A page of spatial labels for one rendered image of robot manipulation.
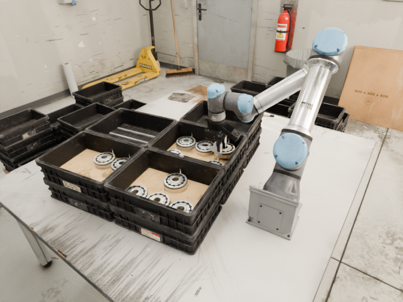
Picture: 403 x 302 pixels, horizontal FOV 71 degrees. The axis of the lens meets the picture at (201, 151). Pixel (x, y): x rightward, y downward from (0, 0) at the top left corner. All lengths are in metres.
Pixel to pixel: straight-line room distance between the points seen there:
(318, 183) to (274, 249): 0.50
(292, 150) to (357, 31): 3.06
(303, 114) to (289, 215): 0.39
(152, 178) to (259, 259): 0.57
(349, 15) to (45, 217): 3.62
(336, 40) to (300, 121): 0.31
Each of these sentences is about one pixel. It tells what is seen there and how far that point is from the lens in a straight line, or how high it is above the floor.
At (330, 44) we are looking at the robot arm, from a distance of 1.17.
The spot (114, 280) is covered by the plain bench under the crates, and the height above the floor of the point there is 0.70.
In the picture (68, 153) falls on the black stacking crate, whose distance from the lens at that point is 1.57.
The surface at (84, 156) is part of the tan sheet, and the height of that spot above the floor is 0.83.
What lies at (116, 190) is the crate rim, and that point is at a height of 0.93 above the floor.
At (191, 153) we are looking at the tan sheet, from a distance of 1.46.
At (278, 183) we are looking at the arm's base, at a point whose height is 0.92.
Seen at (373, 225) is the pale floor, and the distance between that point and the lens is 2.52.
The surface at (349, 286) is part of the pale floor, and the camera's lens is 2.10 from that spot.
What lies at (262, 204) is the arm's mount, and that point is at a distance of 1.18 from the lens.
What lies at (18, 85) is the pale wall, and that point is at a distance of 4.47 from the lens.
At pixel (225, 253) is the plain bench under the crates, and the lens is 1.19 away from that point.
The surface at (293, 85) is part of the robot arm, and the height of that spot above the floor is 1.21.
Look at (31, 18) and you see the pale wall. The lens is 4.47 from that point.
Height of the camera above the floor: 1.65
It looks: 34 degrees down
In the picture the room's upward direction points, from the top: 1 degrees counter-clockwise
